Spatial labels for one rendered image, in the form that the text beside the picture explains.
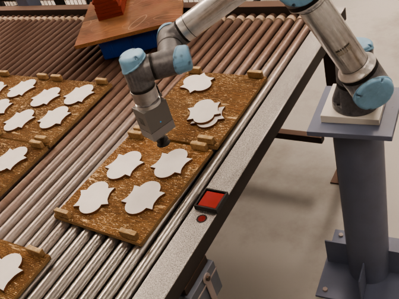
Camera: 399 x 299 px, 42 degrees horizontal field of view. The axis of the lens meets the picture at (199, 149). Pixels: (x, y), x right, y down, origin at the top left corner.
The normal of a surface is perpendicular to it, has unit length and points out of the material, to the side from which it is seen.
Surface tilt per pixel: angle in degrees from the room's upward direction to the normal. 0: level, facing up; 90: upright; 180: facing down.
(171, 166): 0
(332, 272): 0
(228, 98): 0
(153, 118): 90
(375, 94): 98
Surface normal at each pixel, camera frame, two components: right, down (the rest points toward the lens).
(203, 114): -0.25, -0.76
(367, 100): 0.15, 0.69
